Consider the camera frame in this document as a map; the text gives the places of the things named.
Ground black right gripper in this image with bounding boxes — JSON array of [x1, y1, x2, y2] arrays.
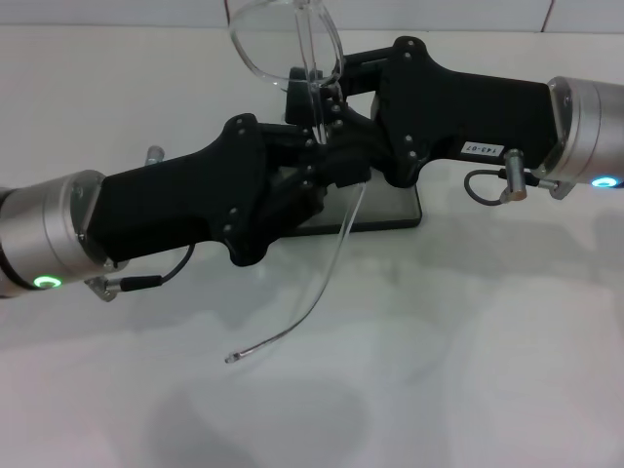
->
[[284, 36, 561, 188]]

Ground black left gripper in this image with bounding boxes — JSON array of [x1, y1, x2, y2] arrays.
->
[[87, 112, 372, 267]]

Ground black glasses case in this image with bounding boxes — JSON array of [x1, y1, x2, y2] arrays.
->
[[291, 183, 423, 236]]

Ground clear transparent glasses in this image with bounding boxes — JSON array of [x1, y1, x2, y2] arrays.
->
[[223, 0, 371, 368]]

